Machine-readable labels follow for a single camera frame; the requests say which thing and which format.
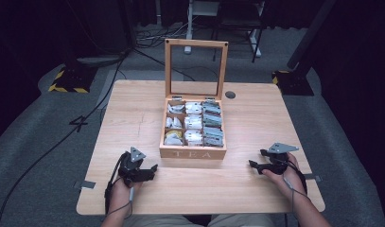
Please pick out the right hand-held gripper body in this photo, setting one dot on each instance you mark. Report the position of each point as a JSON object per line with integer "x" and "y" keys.
{"x": 277, "y": 159}

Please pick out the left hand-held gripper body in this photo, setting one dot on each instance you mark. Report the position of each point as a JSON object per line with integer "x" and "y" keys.
{"x": 131, "y": 166}

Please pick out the person's right hand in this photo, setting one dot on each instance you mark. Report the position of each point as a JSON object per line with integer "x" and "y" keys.
{"x": 286, "y": 179}

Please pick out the person's left hand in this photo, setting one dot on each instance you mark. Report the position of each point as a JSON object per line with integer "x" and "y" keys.
{"x": 121, "y": 190}

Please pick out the grey tape piece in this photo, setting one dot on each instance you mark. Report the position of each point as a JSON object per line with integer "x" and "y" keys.
{"x": 86, "y": 184}
{"x": 313, "y": 177}

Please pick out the yellow tea packet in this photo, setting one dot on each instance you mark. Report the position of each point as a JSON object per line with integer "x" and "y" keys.
{"x": 174, "y": 134}

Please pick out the wooden tea box with lid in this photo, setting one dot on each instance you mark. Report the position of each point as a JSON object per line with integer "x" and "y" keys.
{"x": 193, "y": 154}

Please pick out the row of grey tea packets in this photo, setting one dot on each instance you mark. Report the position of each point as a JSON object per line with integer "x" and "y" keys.
{"x": 212, "y": 120}

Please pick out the pile of white tea packets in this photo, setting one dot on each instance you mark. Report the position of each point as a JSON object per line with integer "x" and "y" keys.
{"x": 193, "y": 122}

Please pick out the striped black stand base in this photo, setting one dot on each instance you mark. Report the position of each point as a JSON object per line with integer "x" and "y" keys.
{"x": 72, "y": 80}
{"x": 292, "y": 83}

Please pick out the black slanted stand pole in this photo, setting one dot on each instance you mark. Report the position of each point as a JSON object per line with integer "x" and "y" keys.
{"x": 311, "y": 31}

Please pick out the black metal rack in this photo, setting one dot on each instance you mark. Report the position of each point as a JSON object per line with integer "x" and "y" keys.
{"x": 240, "y": 15}

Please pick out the white metal stand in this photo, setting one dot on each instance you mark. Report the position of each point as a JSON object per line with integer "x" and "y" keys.
{"x": 190, "y": 25}

